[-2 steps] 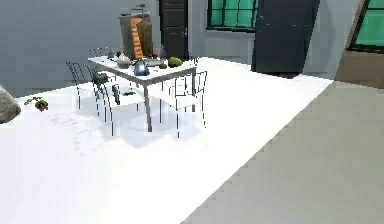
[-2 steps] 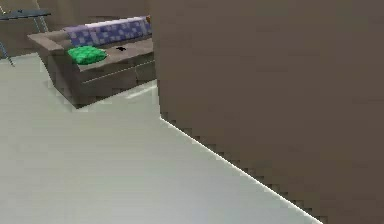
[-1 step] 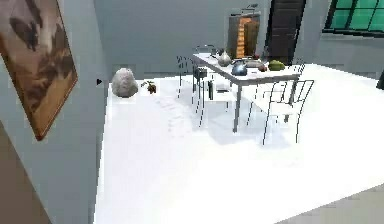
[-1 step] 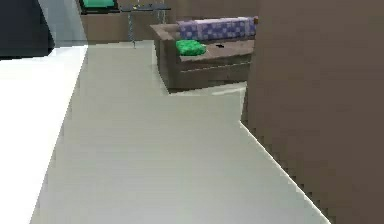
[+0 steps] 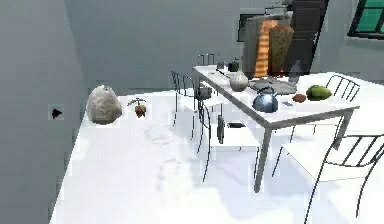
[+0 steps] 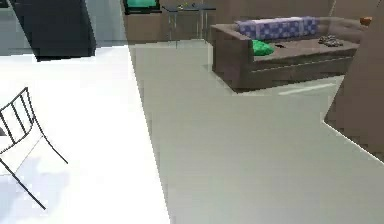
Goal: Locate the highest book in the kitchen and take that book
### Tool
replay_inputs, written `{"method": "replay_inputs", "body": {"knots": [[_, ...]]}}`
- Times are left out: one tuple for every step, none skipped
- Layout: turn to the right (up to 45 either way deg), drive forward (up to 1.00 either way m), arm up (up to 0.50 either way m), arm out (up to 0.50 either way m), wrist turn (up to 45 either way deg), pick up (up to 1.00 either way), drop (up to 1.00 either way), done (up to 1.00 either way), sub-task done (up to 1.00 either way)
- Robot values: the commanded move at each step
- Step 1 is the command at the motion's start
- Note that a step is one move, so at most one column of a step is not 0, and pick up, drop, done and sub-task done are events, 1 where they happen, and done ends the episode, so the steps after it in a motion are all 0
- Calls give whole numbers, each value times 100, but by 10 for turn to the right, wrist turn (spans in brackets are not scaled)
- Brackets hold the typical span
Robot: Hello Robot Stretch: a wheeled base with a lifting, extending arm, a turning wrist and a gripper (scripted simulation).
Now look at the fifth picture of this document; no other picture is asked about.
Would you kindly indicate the dark tall cupboard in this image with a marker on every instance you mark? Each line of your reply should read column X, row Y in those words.
column 305, row 36

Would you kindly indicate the grey lumpy sack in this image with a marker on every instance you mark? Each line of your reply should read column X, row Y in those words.
column 103, row 105

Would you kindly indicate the white dining table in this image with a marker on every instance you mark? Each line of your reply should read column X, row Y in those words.
column 233, row 96

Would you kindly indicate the green round fruit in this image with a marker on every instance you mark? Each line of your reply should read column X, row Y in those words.
column 318, row 92

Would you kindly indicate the green window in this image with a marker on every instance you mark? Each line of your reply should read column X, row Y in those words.
column 368, row 18

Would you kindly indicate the small black wall object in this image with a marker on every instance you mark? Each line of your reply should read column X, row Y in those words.
column 56, row 113

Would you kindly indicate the grey flat tray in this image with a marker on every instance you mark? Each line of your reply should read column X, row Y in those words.
column 275, row 86

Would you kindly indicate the clear glass bottle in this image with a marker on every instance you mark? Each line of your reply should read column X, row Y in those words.
column 294, row 73

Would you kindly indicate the grey round pot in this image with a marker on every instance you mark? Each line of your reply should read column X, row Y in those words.
column 238, row 81

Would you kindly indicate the small blue flat object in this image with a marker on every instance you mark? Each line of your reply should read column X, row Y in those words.
column 287, row 104

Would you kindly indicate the small red potted plant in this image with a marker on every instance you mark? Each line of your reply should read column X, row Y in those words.
column 140, row 108

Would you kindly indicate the small dark cup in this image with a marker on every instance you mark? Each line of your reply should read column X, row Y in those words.
column 233, row 66

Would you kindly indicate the blue kettle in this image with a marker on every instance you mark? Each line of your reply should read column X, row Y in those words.
column 265, row 102

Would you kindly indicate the black framed picture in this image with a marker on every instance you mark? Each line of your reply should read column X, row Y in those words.
column 242, row 28

